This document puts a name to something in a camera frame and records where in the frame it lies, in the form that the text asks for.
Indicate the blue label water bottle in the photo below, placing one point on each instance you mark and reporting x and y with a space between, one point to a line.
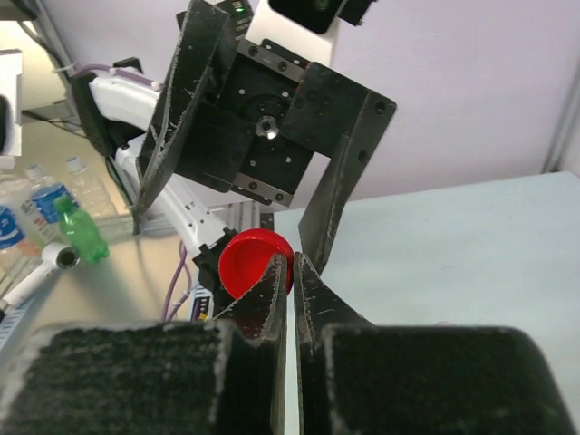
45 190

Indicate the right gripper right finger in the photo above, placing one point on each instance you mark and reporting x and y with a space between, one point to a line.
356 377

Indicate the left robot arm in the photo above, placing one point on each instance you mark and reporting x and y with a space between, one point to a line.
115 112

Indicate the green soda bottle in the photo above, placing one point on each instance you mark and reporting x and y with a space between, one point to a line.
81 231

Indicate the white tube tool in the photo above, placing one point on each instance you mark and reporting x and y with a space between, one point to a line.
55 257

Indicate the slotted cable duct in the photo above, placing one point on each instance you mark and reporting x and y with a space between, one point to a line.
202 307

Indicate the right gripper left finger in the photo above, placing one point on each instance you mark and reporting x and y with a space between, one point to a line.
222 376

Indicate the red bottle cap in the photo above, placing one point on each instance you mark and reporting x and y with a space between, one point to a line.
246 256

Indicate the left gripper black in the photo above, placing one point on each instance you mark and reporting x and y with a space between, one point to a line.
274 112

